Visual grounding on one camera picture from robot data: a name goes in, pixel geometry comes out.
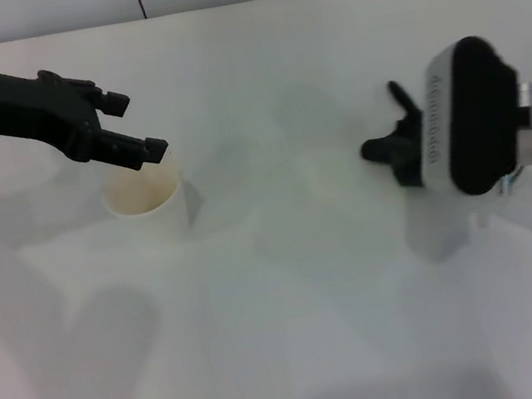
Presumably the dark blue rag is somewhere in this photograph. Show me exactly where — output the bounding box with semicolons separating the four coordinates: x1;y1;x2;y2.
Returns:
349;75;438;196

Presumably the white paper cup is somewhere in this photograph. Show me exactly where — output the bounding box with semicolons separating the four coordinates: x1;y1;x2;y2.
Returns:
97;146;208;243

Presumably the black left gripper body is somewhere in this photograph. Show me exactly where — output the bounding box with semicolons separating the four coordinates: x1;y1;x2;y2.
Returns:
0;46;110;178

